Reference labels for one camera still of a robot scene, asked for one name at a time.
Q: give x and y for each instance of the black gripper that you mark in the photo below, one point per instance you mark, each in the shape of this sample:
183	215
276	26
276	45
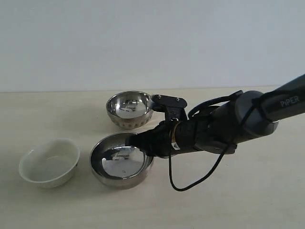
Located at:
173	138

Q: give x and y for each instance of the steel bowl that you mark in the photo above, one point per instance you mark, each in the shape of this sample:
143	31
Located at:
129	109
117	165

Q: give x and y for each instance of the white ceramic bowl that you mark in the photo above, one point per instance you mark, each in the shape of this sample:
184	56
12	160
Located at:
50	164

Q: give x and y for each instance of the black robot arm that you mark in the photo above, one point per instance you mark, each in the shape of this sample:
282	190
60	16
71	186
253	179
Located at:
220	124

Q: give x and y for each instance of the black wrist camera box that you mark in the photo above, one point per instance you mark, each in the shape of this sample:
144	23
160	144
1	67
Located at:
172	107

